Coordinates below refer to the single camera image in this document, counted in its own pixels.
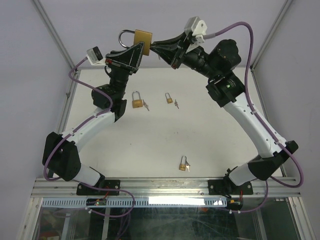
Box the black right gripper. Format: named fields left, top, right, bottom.
left=149, top=32, right=219, bottom=82

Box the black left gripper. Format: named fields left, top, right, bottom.
left=106, top=41, right=148, bottom=101

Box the large brass padlock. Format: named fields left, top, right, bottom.
left=118, top=29, right=153, bottom=56

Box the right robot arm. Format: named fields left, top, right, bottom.
left=150, top=34, right=298, bottom=194

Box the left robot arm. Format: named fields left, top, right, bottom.
left=42, top=42, right=144, bottom=195

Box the medium brass padlock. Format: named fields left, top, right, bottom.
left=131, top=90, right=143, bottom=109

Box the small brass padlock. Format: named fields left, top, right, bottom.
left=165, top=92, right=173, bottom=104

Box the brass padlock with keys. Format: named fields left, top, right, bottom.
left=178, top=155, right=187, bottom=171

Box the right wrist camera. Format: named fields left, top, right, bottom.
left=184, top=16, right=208, bottom=51

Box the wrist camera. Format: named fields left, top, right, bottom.
left=86, top=46, right=105, bottom=66
left=184, top=16, right=208, bottom=51

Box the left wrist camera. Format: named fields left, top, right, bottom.
left=86, top=46, right=105, bottom=66

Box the left aluminium frame post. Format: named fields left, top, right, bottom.
left=30, top=0, right=75, bottom=69

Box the aluminium frame post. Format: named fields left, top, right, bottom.
left=30, top=0, right=75, bottom=69
left=250, top=0, right=295, bottom=72

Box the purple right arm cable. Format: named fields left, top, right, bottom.
left=203, top=21, right=305, bottom=215

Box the right aluminium frame post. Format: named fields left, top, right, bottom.
left=250, top=0, right=295, bottom=72

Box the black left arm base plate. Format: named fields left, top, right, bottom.
left=76, top=179, right=121, bottom=196

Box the aluminium front rail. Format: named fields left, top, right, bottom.
left=31, top=177, right=301, bottom=198

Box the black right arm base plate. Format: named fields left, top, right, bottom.
left=207, top=179, right=253, bottom=198

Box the grey slotted cable duct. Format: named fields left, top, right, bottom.
left=42, top=196, right=227, bottom=208

